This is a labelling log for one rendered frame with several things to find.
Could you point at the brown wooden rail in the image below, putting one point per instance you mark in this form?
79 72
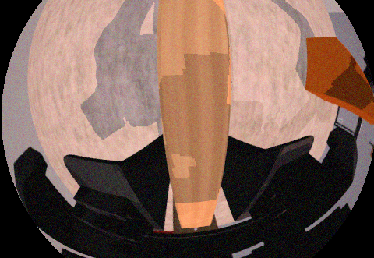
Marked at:
194 72

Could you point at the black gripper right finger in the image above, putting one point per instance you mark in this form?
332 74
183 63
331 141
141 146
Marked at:
249 169

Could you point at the brown wooden post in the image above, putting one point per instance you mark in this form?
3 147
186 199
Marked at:
177 226

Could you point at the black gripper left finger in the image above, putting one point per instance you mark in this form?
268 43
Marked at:
143 178

